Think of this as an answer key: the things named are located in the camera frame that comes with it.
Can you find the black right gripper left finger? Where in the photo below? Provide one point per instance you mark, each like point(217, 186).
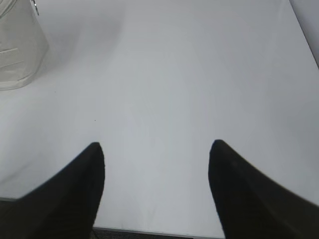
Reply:
point(64, 207)

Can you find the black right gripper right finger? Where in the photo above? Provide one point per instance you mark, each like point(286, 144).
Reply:
point(250, 205)

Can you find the cream fabric zipper bag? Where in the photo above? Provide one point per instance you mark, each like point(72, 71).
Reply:
point(23, 44)

